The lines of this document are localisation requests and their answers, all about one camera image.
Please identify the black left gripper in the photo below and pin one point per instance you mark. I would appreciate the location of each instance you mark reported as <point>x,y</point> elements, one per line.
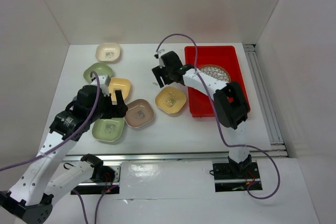
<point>117,110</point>

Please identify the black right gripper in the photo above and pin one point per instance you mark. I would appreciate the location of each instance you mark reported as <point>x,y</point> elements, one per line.
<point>159,72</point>

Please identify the brown square panda plate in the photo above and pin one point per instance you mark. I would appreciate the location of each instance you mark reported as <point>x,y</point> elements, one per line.
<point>139,113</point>

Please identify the yellow square panda plate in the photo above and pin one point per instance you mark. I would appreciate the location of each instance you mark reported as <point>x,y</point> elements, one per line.
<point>170,100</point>
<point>122,84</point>

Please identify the round floral brown-rimmed plate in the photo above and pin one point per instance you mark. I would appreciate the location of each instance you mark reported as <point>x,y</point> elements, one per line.
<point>216,72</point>

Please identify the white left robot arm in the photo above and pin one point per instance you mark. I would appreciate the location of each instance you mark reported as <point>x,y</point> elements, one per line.
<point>33,197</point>

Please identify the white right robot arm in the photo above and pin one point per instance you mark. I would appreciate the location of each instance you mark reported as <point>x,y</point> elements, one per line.
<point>227,99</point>

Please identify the red plastic bin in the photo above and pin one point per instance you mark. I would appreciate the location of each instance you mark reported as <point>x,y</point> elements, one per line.
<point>223,56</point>

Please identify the lower green square panda plate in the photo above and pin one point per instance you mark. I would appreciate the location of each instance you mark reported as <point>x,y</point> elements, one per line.
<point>108,130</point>

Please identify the green square panda plate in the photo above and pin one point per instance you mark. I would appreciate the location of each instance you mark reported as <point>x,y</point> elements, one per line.
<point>99,68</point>
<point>108,130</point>

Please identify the upper green square panda plate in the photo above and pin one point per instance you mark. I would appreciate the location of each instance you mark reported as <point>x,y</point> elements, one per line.
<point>99,68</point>

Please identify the cream square panda plate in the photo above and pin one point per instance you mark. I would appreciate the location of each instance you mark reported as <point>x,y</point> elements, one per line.
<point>108,52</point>

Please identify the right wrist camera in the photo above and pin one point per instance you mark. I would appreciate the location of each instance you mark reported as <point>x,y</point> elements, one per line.
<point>158,55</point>

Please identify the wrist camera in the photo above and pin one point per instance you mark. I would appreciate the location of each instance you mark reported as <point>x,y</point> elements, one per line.
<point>158,55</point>
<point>104,81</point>

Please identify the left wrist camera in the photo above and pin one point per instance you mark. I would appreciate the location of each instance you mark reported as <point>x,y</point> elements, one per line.
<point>104,81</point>

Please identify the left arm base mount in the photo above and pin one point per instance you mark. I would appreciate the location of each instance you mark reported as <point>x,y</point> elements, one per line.
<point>108,183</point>

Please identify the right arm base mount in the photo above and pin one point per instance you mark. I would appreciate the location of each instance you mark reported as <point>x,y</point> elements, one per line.
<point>225,180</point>

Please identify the aluminium front rail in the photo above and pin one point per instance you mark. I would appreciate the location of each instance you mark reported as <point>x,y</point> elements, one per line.
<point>161,157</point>

